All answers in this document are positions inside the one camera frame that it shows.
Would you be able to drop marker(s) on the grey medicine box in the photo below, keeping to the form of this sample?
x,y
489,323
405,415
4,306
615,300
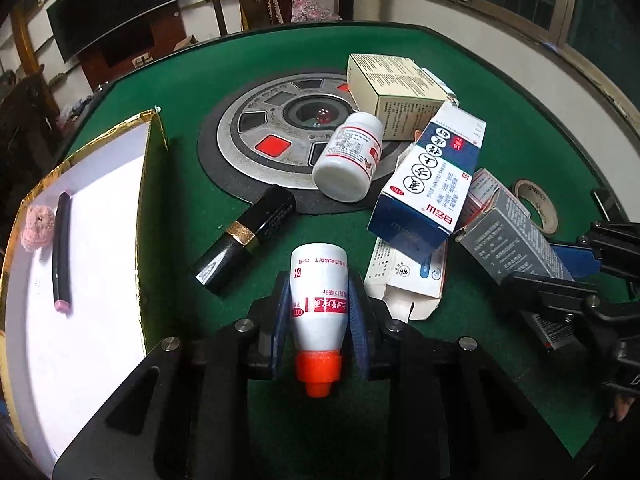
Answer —
x,y
505,240

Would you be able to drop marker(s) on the tape roll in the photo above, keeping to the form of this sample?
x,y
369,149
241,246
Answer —
x,y
549,220

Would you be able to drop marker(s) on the black cosmetic pencil pink tip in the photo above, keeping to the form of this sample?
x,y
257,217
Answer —
x,y
61,250

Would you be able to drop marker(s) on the floral cushion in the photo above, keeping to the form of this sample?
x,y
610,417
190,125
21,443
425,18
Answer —
x,y
312,9

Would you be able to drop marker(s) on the black flat television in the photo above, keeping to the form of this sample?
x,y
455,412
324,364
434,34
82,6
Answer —
x,y
110,5

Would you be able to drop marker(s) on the small cardboard box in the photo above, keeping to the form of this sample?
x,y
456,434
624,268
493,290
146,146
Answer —
x,y
185,42

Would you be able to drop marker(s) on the white pill bottle red label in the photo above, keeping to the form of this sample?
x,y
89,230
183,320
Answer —
x,y
345,160

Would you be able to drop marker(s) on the blue and white medicine box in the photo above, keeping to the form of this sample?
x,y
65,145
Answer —
x,y
425,195

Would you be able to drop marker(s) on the dark wooden chair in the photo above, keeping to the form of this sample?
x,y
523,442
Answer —
x,y
25,115

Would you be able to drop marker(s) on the white tray with gold rim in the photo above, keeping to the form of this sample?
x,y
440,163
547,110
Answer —
x,y
90,310

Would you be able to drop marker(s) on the black lipstick tube gold band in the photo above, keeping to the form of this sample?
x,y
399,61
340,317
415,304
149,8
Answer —
x,y
240,240

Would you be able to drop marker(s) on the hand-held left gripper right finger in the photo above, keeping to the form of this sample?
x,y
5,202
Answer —
x,y
357,325

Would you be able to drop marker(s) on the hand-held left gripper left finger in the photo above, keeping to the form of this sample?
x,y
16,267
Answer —
x,y
280,325

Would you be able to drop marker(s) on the flattened white medicine box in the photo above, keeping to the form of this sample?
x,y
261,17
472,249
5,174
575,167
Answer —
x,y
400,280

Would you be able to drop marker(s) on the cream cardboard box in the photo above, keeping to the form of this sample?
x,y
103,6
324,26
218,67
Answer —
x,y
395,90

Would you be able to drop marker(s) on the round silver table console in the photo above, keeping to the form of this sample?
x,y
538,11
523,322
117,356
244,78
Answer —
x,y
250,125

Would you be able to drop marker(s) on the pink fluffy scrunchie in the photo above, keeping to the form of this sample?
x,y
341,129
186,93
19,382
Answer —
x,y
39,226

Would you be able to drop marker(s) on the wooden television cabinet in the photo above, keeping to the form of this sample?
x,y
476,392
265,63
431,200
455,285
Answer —
x,y
120,55

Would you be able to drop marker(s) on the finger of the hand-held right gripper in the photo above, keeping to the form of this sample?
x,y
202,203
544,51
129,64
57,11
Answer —
x,y
545,292
580,260

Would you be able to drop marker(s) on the white bottle with orange cap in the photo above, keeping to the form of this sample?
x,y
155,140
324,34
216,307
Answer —
x,y
320,305

